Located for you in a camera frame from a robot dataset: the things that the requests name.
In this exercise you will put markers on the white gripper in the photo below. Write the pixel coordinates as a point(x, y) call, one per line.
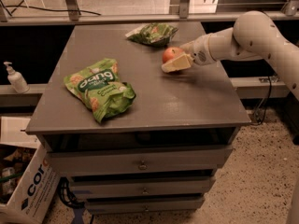
point(201, 50)

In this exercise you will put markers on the red apple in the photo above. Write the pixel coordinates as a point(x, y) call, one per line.
point(170, 53)

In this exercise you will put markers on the green rice chip bag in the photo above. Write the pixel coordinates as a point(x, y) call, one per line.
point(99, 87)

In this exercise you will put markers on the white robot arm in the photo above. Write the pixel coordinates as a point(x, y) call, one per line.
point(259, 185)

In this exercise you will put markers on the dark green snack bag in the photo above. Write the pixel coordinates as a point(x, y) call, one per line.
point(154, 34)

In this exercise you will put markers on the grey drawer cabinet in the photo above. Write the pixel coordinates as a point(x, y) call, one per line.
point(163, 152)

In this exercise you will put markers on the white pump bottle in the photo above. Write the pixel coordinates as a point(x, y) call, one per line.
point(16, 79)

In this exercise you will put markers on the white cardboard box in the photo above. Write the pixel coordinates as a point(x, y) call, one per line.
point(28, 182)

